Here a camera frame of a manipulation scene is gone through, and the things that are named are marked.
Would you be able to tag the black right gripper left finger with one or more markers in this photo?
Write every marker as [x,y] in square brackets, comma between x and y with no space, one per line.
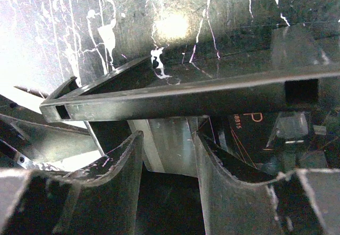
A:
[100,198]

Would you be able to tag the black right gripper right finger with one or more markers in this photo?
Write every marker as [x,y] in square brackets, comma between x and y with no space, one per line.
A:
[238,199]

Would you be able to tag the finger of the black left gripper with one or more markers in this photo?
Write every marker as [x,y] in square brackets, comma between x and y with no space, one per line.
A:
[59,144]

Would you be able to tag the black plastic card box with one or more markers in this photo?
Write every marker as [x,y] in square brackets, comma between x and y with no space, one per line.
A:
[294,68]

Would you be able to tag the stack of black cards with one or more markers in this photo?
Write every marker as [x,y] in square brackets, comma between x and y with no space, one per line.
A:
[268,142]

